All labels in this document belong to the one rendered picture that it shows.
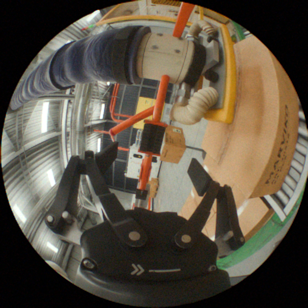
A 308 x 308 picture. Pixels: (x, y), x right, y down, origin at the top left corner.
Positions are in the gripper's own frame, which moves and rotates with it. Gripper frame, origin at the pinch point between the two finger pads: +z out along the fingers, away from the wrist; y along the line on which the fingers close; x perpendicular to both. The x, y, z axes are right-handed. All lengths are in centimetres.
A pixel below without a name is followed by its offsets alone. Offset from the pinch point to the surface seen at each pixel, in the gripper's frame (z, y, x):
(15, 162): 64, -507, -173
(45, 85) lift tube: 8, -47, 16
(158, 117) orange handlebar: 11.2, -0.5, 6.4
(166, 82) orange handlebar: 11.3, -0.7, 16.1
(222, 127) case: 21.8, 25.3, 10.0
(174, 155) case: 156, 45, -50
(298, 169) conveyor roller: -11, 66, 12
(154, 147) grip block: 9.3, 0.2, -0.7
